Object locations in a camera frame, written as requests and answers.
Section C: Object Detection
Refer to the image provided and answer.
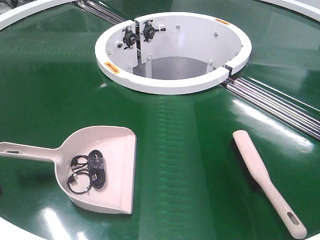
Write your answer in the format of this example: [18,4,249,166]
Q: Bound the pink plastic dustpan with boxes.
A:
[0,125,136,214]

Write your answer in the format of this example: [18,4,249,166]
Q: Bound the black cable bundle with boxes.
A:
[66,149,107,195]

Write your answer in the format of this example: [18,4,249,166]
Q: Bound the pink hand brush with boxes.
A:
[232,129,307,239]

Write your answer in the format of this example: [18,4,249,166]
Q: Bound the green conveyor belt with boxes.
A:
[0,3,320,240]

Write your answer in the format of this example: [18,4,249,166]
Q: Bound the white outer conveyor rim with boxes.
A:
[0,0,320,30]

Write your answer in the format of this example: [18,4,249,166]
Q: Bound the steel roller strip rear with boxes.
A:
[74,0,126,25]

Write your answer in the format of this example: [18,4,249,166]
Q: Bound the steel roller strip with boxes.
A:
[74,0,126,25]
[221,77,320,141]

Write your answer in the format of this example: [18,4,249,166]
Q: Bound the steel roller strip right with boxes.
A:
[221,77,320,141]

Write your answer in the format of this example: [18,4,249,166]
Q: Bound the white inner conveyor ring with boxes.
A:
[94,11,253,96]

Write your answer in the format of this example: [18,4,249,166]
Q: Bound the black left bearing mount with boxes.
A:
[123,26,137,50]

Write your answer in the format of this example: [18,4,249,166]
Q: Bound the black bearing mount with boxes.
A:
[140,20,166,43]
[123,26,137,50]

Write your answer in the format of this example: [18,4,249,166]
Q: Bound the black right bearing mount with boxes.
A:
[140,20,166,43]

